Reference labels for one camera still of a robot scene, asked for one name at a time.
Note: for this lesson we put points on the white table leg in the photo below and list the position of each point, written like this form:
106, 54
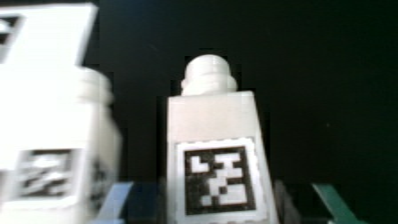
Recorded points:
218, 186
58, 137

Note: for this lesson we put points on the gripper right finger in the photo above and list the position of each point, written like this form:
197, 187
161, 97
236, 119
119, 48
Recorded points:
343, 216

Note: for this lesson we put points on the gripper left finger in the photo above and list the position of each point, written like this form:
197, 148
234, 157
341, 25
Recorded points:
112, 211

